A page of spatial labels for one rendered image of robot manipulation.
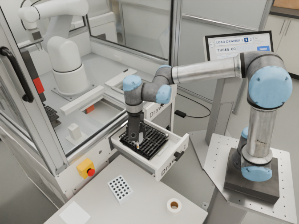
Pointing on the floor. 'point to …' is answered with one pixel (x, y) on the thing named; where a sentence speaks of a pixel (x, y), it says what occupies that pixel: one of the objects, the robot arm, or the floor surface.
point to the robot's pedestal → (214, 210)
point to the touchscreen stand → (216, 116)
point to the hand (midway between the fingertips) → (137, 142)
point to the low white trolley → (186, 218)
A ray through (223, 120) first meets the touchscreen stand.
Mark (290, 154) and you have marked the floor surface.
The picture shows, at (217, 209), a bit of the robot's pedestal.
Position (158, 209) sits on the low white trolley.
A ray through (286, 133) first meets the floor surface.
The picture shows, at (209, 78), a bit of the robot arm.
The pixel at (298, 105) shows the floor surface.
